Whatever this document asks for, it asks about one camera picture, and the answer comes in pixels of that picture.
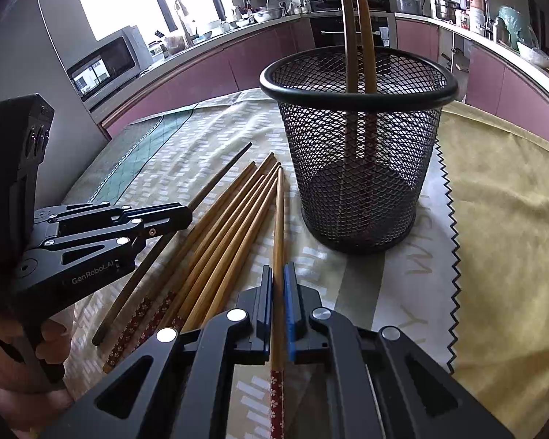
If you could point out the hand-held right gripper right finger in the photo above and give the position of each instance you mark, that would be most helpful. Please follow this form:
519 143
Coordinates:
290 311

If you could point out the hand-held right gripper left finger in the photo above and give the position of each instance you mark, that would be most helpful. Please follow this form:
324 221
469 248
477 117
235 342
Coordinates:
267 302

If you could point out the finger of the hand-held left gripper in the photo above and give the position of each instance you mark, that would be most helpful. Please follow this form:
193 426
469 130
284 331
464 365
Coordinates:
96 249
164 217

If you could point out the wooden chopstick red floral end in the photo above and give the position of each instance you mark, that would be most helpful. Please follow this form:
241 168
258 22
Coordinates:
279 238
212 238
365 32
196 242
236 238
223 238
344 32
248 238

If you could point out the dark grey chopstick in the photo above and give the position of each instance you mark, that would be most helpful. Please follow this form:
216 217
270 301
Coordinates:
128 299

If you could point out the black mesh utensil holder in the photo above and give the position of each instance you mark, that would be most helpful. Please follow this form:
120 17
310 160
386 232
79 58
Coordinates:
393 192

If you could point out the person's left hand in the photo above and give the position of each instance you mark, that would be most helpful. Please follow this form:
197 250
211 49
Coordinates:
50 343

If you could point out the beige patterned tablecloth green stripe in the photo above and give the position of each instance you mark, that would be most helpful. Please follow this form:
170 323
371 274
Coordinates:
201 137

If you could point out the grey refrigerator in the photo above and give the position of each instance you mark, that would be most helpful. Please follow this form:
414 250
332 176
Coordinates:
27 55

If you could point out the silver microwave oven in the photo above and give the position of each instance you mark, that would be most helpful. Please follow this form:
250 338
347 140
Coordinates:
114 59

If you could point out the pink kitchen base cabinets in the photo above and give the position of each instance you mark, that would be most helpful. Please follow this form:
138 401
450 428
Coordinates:
256 55

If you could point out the kitchen faucet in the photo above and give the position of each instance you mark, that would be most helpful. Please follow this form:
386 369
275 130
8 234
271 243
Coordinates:
181 13

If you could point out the metal mixing bowl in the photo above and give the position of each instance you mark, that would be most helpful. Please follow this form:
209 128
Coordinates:
267 16

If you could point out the yellow tablecloth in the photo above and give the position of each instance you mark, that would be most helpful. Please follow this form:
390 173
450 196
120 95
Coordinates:
508 238

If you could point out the metal pan lid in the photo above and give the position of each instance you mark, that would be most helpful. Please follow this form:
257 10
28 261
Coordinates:
278 1

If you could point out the black built-in oven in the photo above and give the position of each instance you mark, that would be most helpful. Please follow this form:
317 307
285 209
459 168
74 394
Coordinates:
329 32

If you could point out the steel stock pot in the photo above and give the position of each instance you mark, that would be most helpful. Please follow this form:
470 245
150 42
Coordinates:
444 9

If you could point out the white canister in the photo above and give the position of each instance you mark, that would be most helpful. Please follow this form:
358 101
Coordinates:
476 18

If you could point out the green bagged appliance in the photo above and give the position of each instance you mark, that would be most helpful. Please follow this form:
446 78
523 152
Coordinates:
514 25

